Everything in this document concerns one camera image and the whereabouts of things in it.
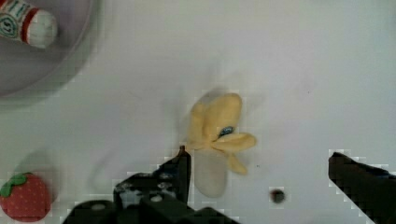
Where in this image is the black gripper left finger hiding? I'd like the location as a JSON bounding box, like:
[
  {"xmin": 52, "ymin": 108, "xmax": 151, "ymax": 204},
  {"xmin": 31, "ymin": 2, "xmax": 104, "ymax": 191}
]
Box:
[{"xmin": 63, "ymin": 147, "xmax": 240, "ymax": 224}]

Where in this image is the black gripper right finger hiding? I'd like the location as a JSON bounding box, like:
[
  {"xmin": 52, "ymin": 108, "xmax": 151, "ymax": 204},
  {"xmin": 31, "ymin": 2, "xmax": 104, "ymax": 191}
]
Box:
[{"xmin": 328, "ymin": 152, "xmax": 396, "ymax": 224}]

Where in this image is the peeled yellow banana toy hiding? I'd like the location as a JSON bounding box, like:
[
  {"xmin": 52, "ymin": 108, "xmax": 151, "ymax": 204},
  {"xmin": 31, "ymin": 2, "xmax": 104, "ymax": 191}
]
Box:
[{"xmin": 186, "ymin": 93, "xmax": 257, "ymax": 198}]

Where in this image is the red strawberry toy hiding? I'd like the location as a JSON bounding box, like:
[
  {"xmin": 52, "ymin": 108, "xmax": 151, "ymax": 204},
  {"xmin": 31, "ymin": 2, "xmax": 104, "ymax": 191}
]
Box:
[{"xmin": 1, "ymin": 173, "xmax": 52, "ymax": 222}]

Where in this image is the grey round plate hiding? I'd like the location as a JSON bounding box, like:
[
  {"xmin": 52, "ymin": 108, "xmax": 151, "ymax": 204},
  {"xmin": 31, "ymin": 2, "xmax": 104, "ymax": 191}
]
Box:
[{"xmin": 0, "ymin": 0, "xmax": 97, "ymax": 96}]

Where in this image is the red ketchup bottle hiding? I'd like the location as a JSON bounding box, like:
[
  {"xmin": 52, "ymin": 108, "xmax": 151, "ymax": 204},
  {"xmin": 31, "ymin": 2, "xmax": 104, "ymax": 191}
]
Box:
[{"xmin": 0, "ymin": 0, "xmax": 58, "ymax": 49}]

